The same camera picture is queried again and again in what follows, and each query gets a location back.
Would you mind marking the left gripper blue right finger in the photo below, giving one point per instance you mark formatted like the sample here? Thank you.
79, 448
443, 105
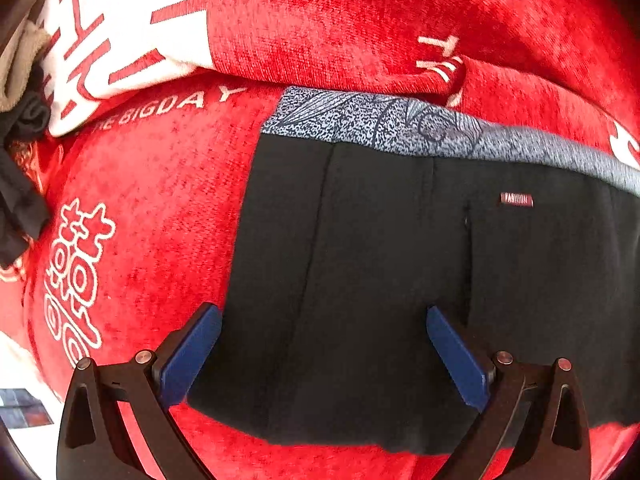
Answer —
464, 355

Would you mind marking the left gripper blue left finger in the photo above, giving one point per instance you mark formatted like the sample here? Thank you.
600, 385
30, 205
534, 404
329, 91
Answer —
182, 354

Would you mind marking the black pants with grey stripe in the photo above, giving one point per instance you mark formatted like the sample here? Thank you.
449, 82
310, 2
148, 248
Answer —
361, 212

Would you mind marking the folded black garment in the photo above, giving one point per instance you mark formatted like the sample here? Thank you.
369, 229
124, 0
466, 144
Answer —
23, 209

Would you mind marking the red wedding blanket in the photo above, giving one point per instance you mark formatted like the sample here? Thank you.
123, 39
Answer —
156, 112

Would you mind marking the folded beige garment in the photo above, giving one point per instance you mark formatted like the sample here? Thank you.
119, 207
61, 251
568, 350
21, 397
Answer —
20, 54

